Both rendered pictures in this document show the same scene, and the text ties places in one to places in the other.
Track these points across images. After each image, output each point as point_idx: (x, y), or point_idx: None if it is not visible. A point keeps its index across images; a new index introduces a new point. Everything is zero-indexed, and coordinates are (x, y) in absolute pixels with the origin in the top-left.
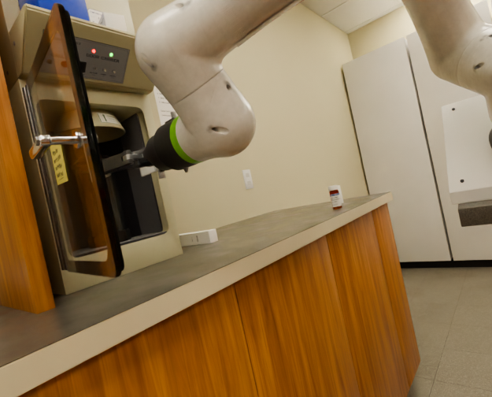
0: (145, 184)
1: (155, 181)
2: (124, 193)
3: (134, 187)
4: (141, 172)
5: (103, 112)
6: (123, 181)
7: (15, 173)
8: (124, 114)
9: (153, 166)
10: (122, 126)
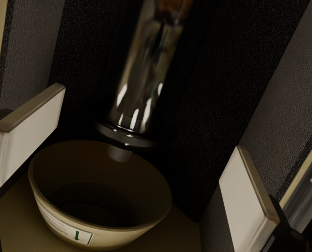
0: (30, 21)
1: None
2: (81, 16)
3: (55, 22)
4: (60, 102)
5: (71, 240)
6: (70, 45)
7: None
8: (12, 205)
9: (14, 147)
10: (34, 195)
